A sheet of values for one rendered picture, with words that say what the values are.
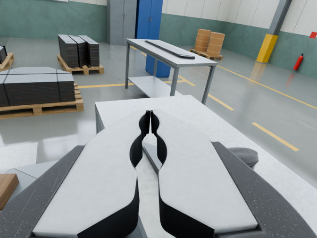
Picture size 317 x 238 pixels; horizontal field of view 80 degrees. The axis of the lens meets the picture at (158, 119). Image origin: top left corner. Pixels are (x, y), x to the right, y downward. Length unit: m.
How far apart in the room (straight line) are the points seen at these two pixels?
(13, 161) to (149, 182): 0.81
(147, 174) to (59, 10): 8.03
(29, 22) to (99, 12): 2.43
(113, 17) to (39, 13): 2.44
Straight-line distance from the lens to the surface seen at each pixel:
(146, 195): 0.59
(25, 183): 0.93
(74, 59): 4.67
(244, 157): 0.78
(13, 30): 8.57
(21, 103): 3.16
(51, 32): 8.51
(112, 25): 8.11
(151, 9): 8.61
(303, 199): 0.80
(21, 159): 1.23
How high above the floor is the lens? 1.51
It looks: 30 degrees down
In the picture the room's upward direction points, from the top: 8 degrees clockwise
